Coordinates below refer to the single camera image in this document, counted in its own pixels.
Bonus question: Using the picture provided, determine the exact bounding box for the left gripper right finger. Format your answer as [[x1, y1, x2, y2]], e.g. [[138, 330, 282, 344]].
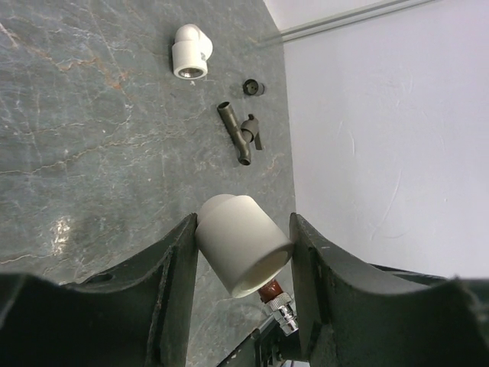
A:
[[290, 213, 488, 366]]

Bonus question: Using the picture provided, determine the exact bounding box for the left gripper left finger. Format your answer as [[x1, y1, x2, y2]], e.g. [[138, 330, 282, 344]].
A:
[[1, 214, 198, 366]]

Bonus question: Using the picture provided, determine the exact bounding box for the white elbow pipe fitting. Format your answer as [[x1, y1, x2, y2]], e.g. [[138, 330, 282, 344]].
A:
[[195, 194, 293, 298]]

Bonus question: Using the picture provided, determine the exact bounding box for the second white elbow fitting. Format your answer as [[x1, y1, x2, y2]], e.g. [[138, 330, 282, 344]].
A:
[[172, 24, 213, 80]]

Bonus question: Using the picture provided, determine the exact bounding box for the bronze metal faucet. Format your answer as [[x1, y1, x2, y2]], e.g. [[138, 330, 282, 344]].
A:
[[217, 101, 264, 166]]

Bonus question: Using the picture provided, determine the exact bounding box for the black cylindrical pipe piece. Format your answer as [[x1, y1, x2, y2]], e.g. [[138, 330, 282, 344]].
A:
[[241, 79, 266, 96]]

